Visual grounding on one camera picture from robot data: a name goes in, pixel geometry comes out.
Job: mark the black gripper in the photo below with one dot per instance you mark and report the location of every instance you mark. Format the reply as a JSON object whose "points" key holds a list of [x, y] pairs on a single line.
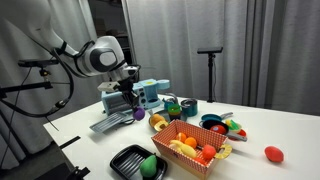
{"points": [[126, 87]]}

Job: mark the purple plush toy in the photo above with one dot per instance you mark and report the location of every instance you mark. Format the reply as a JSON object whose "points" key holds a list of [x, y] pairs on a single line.
{"points": [[138, 113]]}

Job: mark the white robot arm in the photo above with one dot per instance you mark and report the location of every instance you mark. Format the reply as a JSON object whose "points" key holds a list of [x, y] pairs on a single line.
{"points": [[101, 56]]}

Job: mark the light blue toy oven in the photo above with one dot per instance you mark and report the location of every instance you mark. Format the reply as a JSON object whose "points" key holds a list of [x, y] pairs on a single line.
{"points": [[147, 90]]}

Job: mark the grey oven tray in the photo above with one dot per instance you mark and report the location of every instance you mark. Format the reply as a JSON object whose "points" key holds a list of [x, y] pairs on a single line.
{"points": [[109, 122]]}

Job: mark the stacked colourful cups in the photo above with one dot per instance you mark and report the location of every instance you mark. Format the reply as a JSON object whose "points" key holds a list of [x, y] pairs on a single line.
{"points": [[174, 111]]}

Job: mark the plush orange half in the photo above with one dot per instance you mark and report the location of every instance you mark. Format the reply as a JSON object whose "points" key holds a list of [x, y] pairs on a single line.
{"points": [[181, 137]]}

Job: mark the black grill tray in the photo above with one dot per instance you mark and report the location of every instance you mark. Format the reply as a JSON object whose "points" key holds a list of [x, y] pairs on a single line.
{"points": [[128, 161]]}

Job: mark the green plush pear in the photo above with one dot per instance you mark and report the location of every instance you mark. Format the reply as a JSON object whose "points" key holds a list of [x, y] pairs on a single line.
{"points": [[148, 167]]}

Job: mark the plush whole orange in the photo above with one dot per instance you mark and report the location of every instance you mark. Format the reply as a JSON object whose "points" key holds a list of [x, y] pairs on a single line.
{"points": [[191, 142]]}

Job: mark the yellow plush banana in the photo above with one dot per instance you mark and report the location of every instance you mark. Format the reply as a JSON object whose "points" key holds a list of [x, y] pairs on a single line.
{"points": [[183, 148]]}

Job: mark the red plush tomato in pan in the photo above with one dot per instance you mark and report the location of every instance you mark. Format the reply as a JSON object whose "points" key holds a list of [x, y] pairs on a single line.
{"points": [[218, 129]]}

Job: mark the red plush fruit in basket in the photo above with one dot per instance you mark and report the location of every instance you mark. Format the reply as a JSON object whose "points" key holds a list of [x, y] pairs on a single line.
{"points": [[208, 152]]}

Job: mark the yellow green plush corn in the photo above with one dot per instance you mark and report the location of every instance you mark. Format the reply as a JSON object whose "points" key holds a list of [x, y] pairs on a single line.
{"points": [[232, 125]]}

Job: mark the red plush fruit on table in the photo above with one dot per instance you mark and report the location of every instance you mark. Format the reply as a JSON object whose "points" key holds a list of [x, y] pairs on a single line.
{"points": [[274, 154]]}

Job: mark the grey round plate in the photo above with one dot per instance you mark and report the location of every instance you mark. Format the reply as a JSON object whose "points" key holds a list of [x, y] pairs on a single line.
{"points": [[164, 113]]}

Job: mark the teal small saucepan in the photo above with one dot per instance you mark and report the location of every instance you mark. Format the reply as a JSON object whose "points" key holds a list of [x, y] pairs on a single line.
{"points": [[216, 117]]}

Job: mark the black frying pan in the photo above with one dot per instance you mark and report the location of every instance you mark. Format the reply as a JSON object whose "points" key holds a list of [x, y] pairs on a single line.
{"points": [[233, 136]]}

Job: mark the red checkered basket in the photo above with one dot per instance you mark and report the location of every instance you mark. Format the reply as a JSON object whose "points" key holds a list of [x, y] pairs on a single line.
{"points": [[199, 160]]}

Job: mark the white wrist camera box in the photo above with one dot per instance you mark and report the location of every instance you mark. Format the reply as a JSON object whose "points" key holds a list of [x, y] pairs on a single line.
{"points": [[108, 87]]}

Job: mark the camera on black stand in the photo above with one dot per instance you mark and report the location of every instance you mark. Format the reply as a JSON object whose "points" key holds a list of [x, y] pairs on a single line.
{"points": [[211, 53]]}

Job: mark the left camera tripod rig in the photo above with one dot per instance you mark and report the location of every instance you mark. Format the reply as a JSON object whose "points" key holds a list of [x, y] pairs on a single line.
{"points": [[46, 84]]}

